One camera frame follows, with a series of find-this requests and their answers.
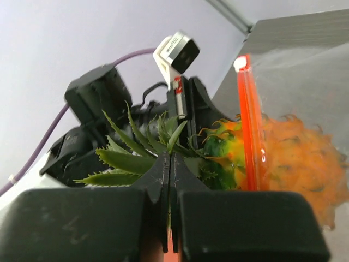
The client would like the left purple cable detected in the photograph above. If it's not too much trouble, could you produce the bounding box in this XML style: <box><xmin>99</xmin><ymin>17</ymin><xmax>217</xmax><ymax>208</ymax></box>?
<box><xmin>0</xmin><ymin>48</ymin><xmax>158</xmax><ymax>196</ymax></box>

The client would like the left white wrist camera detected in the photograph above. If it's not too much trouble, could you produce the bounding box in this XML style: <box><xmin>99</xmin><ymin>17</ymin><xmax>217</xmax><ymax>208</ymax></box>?
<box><xmin>153</xmin><ymin>31</ymin><xmax>200</xmax><ymax>119</ymax></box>

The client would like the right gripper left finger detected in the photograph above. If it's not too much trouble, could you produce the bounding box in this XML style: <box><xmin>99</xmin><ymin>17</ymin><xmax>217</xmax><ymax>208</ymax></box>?
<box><xmin>1</xmin><ymin>153</ymin><xmax>170</xmax><ymax>261</ymax></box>

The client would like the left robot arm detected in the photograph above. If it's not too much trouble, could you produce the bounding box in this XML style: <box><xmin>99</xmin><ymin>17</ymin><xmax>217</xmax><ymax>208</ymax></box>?
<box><xmin>39</xmin><ymin>63</ymin><xmax>176</xmax><ymax>187</ymax></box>

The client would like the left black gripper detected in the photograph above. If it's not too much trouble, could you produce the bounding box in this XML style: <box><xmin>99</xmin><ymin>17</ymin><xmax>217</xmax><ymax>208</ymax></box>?
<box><xmin>147</xmin><ymin>76</ymin><xmax>238</xmax><ymax>153</ymax></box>

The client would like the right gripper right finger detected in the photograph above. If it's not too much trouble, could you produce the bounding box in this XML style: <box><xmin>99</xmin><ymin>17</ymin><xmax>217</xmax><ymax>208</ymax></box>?
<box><xmin>170</xmin><ymin>153</ymin><xmax>331</xmax><ymax>261</ymax></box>

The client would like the clear zip top bag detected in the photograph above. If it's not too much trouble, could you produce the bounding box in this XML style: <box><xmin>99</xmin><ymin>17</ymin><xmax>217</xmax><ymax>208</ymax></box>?
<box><xmin>233</xmin><ymin>44</ymin><xmax>348</xmax><ymax>230</ymax></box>

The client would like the fake pineapple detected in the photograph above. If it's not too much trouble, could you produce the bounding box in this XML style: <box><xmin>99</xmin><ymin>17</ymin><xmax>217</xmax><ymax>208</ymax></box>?
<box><xmin>75</xmin><ymin>114</ymin><xmax>348</xmax><ymax>229</ymax></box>

